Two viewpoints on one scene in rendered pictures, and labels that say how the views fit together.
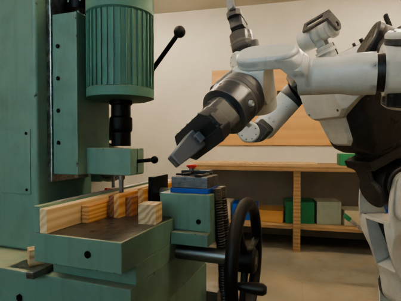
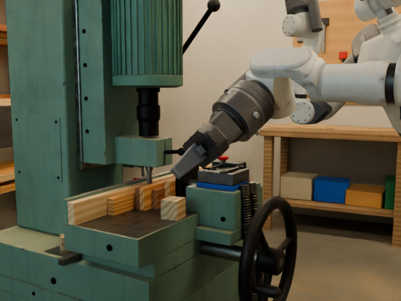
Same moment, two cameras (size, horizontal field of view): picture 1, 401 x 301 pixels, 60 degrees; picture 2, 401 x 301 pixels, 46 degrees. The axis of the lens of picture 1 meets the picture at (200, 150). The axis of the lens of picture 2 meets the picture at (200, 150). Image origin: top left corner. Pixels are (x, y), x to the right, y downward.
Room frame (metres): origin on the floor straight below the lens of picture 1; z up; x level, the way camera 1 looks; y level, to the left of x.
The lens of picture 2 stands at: (-0.21, -0.14, 1.20)
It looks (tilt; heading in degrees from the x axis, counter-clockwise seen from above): 8 degrees down; 11
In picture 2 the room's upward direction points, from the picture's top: straight up
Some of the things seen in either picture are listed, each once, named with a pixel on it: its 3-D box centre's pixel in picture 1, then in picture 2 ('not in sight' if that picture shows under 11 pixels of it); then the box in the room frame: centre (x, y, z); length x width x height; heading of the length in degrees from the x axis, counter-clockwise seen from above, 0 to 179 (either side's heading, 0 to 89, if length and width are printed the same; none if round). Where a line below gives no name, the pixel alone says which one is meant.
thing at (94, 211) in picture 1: (145, 196); (178, 186); (1.05, 0.17, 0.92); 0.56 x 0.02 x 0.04; 160
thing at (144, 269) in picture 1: (141, 243); (169, 235); (0.91, 0.16, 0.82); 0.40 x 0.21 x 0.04; 160
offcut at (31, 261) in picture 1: (35, 255); (67, 242); (0.81, 0.39, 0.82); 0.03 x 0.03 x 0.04; 34
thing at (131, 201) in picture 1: (144, 201); (172, 193); (0.94, 0.15, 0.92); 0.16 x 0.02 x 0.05; 160
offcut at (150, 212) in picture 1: (150, 212); (173, 208); (0.80, 0.12, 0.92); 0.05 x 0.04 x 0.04; 167
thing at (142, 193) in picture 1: (157, 196); (188, 187); (0.97, 0.12, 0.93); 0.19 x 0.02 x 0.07; 160
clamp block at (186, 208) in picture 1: (194, 206); (224, 202); (0.91, 0.01, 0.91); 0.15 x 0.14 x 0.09; 160
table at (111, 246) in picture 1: (165, 221); (194, 215); (0.94, 0.09, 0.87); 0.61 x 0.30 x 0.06; 160
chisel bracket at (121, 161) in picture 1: (115, 163); (143, 153); (0.94, 0.23, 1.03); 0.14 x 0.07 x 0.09; 70
